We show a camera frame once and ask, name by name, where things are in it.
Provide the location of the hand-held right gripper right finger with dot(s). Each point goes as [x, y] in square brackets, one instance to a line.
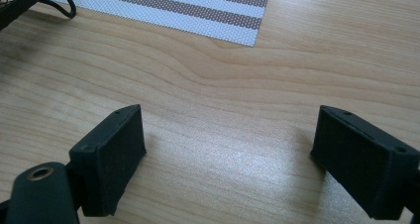
[360, 161]

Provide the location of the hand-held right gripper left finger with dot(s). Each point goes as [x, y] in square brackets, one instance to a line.
[109, 161]

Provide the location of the striped woven placemat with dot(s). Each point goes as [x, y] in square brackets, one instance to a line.
[185, 9]

